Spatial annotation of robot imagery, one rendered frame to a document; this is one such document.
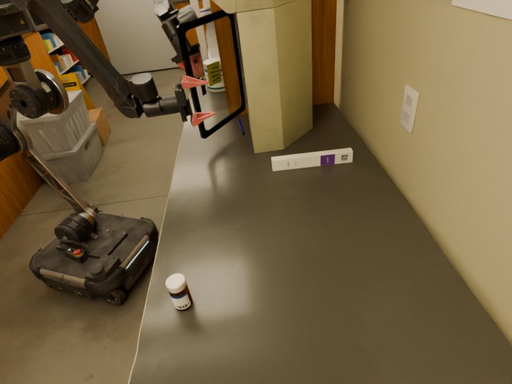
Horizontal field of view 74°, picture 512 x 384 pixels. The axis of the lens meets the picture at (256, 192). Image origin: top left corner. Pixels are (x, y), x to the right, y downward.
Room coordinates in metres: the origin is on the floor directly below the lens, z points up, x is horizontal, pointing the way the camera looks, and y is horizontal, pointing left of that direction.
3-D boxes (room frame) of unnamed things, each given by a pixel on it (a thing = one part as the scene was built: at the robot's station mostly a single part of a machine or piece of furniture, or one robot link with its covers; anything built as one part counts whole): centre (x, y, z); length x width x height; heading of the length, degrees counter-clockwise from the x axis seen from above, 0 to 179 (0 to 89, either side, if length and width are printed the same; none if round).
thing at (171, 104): (1.00, 0.21, 1.20); 0.07 x 0.07 x 0.10; 0
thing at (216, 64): (1.28, 0.09, 1.19); 0.30 x 0.01 x 0.40; 144
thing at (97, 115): (3.52, 1.71, 0.14); 0.41 x 0.32 x 0.28; 6
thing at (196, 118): (1.00, 0.14, 1.17); 0.09 x 0.07 x 0.07; 90
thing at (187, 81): (1.00, 0.14, 1.24); 0.09 x 0.07 x 0.07; 90
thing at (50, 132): (2.91, 1.66, 0.49); 0.60 x 0.42 x 0.33; 0
